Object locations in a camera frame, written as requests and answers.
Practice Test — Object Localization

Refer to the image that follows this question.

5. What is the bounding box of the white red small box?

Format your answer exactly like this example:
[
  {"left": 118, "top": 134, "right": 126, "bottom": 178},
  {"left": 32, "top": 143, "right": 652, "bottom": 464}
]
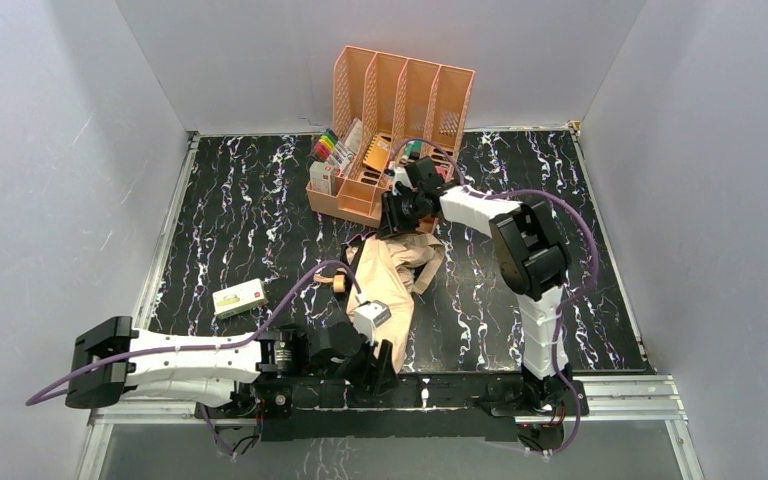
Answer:
[{"left": 309, "top": 161, "right": 338, "bottom": 196}]

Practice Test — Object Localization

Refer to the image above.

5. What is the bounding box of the orange plastic desk organizer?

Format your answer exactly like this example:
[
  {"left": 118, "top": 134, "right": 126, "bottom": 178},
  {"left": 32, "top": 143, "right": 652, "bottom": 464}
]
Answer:
[{"left": 306, "top": 46, "right": 475, "bottom": 227}]

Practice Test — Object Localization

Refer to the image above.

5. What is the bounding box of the white and yellow box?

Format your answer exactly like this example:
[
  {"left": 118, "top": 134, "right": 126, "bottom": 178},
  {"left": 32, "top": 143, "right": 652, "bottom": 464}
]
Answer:
[{"left": 212, "top": 278, "right": 267, "bottom": 319}]

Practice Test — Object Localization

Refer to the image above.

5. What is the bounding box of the colourful marker set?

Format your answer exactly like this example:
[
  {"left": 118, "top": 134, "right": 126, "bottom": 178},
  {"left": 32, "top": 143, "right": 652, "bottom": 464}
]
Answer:
[{"left": 310, "top": 128, "right": 339, "bottom": 164}]

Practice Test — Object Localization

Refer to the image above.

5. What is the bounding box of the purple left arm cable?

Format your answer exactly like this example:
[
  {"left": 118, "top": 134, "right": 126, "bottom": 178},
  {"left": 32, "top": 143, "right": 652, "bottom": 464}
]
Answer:
[{"left": 24, "top": 259, "right": 367, "bottom": 408}]

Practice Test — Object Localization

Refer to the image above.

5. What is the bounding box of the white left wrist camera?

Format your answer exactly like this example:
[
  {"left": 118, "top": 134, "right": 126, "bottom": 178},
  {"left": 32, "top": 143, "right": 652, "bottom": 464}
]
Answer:
[{"left": 352, "top": 300, "right": 391, "bottom": 346}]

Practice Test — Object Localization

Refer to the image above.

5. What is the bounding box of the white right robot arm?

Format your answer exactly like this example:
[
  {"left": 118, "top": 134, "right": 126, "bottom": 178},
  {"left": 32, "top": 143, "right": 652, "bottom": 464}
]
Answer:
[{"left": 377, "top": 157, "right": 571, "bottom": 417}]

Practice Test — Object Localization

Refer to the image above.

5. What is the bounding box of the yellow notebook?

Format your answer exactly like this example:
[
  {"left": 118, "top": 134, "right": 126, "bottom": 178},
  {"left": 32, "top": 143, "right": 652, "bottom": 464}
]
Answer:
[{"left": 362, "top": 134, "right": 391, "bottom": 173}]

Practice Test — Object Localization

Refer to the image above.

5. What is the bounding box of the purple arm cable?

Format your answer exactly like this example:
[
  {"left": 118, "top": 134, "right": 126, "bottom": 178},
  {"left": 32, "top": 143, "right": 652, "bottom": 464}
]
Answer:
[
  {"left": 24, "top": 259, "right": 367, "bottom": 408},
  {"left": 390, "top": 137, "right": 601, "bottom": 456}
]

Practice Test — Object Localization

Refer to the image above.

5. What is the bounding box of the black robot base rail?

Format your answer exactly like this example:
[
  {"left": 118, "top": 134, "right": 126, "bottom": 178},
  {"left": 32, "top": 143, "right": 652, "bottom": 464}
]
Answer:
[{"left": 191, "top": 370, "right": 587, "bottom": 444}]

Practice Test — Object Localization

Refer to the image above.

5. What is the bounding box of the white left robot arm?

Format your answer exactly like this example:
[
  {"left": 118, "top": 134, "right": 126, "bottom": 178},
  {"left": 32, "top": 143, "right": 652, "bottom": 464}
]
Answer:
[{"left": 65, "top": 316, "right": 398, "bottom": 410}]

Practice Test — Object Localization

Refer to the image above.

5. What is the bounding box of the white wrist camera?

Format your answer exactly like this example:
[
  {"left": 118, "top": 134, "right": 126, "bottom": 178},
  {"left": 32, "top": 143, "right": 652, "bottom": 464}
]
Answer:
[
  {"left": 352, "top": 300, "right": 391, "bottom": 346},
  {"left": 391, "top": 166, "right": 413, "bottom": 195}
]

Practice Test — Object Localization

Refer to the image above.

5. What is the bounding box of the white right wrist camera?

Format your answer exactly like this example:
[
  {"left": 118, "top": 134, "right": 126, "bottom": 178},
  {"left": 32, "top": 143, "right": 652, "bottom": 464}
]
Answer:
[{"left": 391, "top": 166, "right": 413, "bottom": 195}]

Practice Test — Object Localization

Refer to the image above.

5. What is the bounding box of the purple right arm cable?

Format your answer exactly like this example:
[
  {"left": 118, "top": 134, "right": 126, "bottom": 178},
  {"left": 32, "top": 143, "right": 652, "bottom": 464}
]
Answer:
[{"left": 390, "top": 137, "right": 601, "bottom": 456}]

